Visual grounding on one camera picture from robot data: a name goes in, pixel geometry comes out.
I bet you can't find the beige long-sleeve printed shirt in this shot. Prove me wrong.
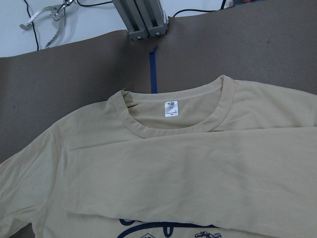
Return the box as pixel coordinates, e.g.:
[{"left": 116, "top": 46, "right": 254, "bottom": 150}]
[{"left": 0, "top": 75, "right": 317, "bottom": 238}]

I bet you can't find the metal reacher grabber tool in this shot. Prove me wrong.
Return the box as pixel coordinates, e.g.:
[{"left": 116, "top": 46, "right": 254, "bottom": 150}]
[{"left": 19, "top": 0, "right": 75, "bottom": 48}]

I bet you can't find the aluminium frame post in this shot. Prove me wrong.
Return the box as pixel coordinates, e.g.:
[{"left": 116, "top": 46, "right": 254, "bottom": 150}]
[{"left": 113, "top": 0, "right": 168, "bottom": 42}]

